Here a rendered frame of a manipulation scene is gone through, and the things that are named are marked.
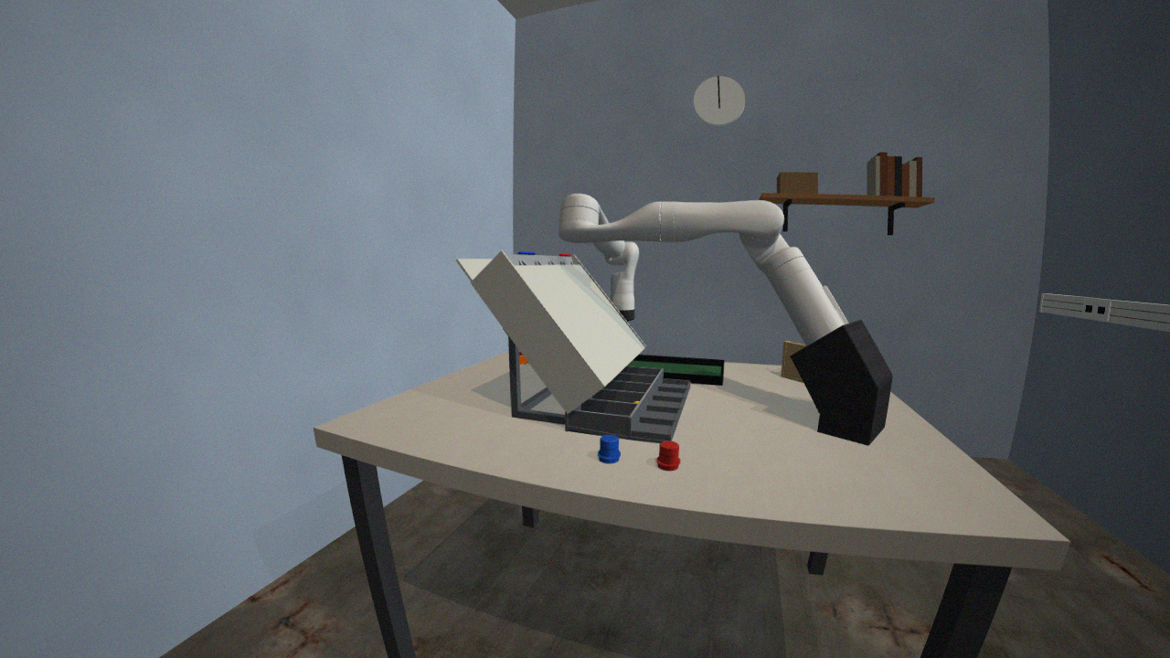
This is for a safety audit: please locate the open wooden crate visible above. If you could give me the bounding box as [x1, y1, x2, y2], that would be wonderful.
[782, 341, 805, 383]

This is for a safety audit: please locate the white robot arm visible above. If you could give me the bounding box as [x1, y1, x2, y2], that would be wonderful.
[558, 194, 848, 345]

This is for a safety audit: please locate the blue plastic cap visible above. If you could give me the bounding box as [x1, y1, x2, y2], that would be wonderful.
[598, 436, 621, 462]

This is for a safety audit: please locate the red plug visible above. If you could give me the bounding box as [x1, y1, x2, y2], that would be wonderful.
[658, 440, 680, 471]

